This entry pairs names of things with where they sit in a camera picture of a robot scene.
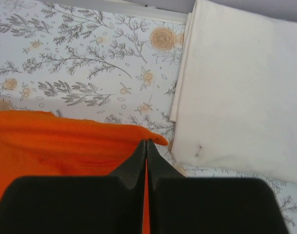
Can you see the floral patterned table mat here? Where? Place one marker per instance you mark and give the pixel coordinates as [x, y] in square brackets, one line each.
[113, 68]

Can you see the orange t shirt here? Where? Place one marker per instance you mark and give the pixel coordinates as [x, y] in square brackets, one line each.
[54, 172]

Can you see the folded white t shirt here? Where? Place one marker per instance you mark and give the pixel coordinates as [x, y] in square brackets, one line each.
[235, 104]

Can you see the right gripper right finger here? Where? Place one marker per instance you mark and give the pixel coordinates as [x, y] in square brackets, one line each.
[160, 175]

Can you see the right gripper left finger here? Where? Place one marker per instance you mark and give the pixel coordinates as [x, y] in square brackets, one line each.
[129, 196]

